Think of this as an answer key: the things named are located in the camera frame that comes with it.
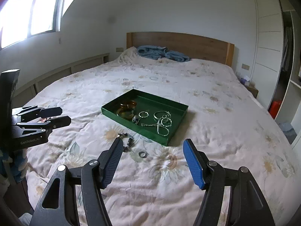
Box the window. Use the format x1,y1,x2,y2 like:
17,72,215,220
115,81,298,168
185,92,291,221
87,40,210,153
1,0,63,49

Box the tissue box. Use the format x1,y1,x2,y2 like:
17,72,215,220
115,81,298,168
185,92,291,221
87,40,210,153
240,76,251,86

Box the blue gloved left hand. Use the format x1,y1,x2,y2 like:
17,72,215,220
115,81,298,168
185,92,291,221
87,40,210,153
1,149,27,185

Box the silver square buckle pendant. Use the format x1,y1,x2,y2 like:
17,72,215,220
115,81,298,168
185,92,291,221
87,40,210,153
132,115,140,124

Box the blue folded blanket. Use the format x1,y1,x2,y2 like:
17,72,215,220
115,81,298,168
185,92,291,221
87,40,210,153
137,45,190,62

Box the white wardrobe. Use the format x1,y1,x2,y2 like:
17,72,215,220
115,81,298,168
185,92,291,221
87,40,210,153
252,0,300,147

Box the hanging clothes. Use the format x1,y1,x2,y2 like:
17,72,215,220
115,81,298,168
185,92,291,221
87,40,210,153
281,27,293,72

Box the wooden nightstand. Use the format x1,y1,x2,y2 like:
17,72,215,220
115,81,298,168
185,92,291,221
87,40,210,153
245,86,259,98

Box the wooden headboard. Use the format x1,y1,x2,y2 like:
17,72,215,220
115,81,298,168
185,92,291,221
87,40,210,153
127,32,235,67

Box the green jewelry tray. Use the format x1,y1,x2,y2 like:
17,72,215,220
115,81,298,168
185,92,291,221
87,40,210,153
102,89,188,146

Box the red container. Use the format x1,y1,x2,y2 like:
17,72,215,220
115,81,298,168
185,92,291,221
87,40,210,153
268,100,282,119

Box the gold bangle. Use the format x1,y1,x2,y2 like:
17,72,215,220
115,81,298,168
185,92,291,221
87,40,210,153
116,108,135,119

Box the floral bed duvet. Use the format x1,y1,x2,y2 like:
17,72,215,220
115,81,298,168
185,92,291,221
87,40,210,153
23,46,299,226

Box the amber bangle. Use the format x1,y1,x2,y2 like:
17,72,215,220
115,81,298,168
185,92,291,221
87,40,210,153
120,100,137,109

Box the silver chain necklace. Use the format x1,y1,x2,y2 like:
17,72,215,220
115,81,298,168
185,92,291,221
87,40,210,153
141,110,173,137

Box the dark beaded bracelet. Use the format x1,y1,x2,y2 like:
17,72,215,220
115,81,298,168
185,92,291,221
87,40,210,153
116,133,138,153

